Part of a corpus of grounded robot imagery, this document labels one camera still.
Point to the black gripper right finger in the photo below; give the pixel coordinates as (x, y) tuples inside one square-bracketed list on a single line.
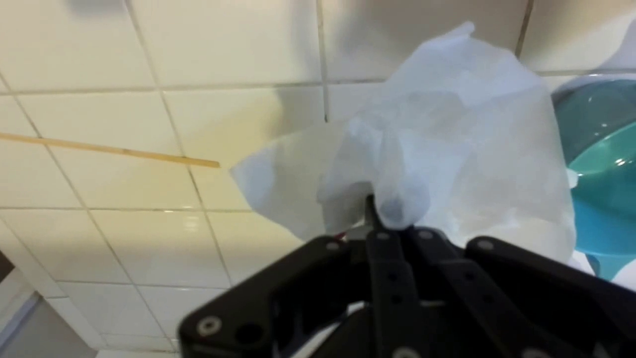
[(518, 306)]

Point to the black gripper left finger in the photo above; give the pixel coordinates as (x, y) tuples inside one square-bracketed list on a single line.
[(265, 312)]

